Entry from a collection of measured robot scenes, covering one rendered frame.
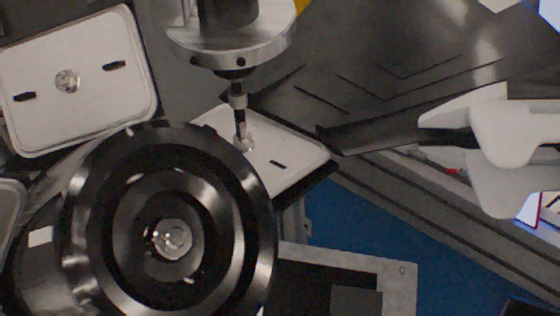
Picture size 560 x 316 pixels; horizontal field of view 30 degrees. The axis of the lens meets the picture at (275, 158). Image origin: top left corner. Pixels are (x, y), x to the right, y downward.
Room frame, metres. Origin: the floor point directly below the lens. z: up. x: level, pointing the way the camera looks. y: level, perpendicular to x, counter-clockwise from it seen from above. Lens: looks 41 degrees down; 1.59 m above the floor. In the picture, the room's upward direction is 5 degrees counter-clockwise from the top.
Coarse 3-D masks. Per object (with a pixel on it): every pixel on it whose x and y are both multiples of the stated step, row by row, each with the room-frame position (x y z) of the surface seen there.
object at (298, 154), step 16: (208, 112) 0.50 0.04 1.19; (224, 112) 0.51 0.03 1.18; (256, 112) 0.50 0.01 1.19; (224, 128) 0.49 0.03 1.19; (256, 128) 0.48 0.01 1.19; (272, 128) 0.48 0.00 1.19; (288, 128) 0.48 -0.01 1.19; (256, 144) 0.47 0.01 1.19; (272, 144) 0.47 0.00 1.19; (288, 144) 0.47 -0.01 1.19; (304, 144) 0.46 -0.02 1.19; (320, 144) 0.46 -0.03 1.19; (256, 160) 0.45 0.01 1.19; (272, 160) 0.45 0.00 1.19; (288, 160) 0.45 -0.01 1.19; (304, 160) 0.45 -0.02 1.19; (320, 160) 0.45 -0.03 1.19; (272, 176) 0.43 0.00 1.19; (288, 176) 0.43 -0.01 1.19; (272, 192) 0.42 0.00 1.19
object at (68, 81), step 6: (60, 72) 0.46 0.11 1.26; (66, 72) 0.46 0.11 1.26; (72, 72) 0.46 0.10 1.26; (54, 78) 0.46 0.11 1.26; (60, 78) 0.46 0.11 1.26; (66, 78) 0.46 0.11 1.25; (72, 78) 0.45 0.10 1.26; (78, 78) 0.46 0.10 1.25; (54, 84) 0.45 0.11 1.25; (60, 84) 0.46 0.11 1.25; (66, 84) 0.46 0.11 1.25; (72, 84) 0.45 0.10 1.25; (78, 84) 0.46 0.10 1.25; (60, 90) 0.45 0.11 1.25; (66, 90) 0.45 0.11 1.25; (72, 90) 0.45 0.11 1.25
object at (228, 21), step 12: (204, 0) 0.45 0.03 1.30; (216, 0) 0.45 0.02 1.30; (228, 0) 0.45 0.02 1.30; (240, 0) 0.45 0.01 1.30; (252, 0) 0.46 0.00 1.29; (204, 12) 0.46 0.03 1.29; (216, 12) 0.45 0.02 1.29; (228, 12) 0.45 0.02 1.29; (240, 12) 0.45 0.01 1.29; (252, 12) 0.46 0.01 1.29; (204, 24) 0.46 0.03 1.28; (216, 24) 0.45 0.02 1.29; (228, 24) 0.45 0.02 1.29; (240, 24) 0.45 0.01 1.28; (216, 72) 0.46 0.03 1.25; (228, 72) 0.45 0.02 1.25; (240, 72) 0.45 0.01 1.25; (252, 72) 0.46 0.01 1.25
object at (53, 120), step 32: (64, 32) 0.48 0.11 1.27; (96, 32) 0.47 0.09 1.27; (128, 32) 0.46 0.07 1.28; (0, 64) 0.48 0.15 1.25; (32, 64) 0.47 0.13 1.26; (64, 64) 0.47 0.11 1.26; (96, 64) 0.46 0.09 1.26; (128, 64) 0.46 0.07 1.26; (0, 96) 0.47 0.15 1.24; (64, 96) 0.46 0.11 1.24; (96, 96) 0.45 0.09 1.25; (128, 96) 0.45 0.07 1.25; (32, 128) 0.45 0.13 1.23; (64, 128) 0.45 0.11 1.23; (96, 128) 0.44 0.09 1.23
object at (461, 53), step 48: (336, 0) 0.62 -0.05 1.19; (384, 0) 0.61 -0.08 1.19; (432, 0) 0.61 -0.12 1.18; (288, 48) 0.56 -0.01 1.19; (336, 48) 0.56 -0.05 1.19; (384, 48) 0.55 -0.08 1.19; (432, 48) 0.55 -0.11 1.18; (480, 48) 0.56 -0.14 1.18; (528, 48) 0.57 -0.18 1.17; (288, 96) 0.51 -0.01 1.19; (336, 96) 0.50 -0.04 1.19; (384, 96) 0.50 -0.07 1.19; (432, 96) 0.51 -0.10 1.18; (336, 144) 0.46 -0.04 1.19; (384, 144) 0.46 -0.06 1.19
